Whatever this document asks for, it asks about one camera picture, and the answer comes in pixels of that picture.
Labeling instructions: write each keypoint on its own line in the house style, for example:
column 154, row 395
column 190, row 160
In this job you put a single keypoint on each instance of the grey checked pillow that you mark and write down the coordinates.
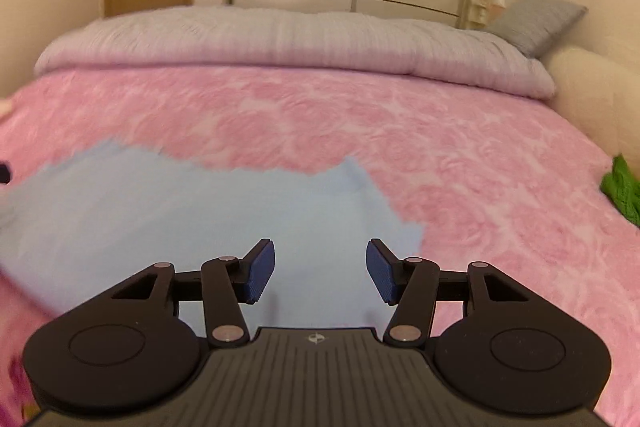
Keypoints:
column 537, row 24

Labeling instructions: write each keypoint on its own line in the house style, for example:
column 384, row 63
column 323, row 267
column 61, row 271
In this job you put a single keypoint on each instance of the pink floral blanket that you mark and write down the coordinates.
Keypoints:
column 450, row 147

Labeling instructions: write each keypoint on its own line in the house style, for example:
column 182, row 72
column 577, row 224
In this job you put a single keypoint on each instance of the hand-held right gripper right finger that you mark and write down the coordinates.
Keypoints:
column 382, row 272

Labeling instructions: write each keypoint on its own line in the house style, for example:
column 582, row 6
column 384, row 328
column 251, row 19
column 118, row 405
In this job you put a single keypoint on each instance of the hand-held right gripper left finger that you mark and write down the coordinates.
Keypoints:
column 260, row 272

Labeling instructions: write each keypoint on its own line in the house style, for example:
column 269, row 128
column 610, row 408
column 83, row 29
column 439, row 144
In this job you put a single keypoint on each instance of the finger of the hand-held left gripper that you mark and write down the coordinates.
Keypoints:
column 4, row 172

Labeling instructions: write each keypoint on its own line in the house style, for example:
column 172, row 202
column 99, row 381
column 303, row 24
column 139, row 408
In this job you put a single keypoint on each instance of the large white pillow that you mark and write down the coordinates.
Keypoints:
column 600, row 97

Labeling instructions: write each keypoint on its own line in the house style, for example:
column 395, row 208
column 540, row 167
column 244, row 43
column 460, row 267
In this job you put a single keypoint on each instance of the green knit garment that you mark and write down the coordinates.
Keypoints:
column 622, row 187

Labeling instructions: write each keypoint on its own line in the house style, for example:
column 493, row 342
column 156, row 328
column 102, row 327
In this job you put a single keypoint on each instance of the light blue garment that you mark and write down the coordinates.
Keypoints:
column 175, row 217

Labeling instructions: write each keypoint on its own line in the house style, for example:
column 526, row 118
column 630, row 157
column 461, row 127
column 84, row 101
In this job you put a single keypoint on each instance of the striped grey duvet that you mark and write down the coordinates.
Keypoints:
column 280, row 42

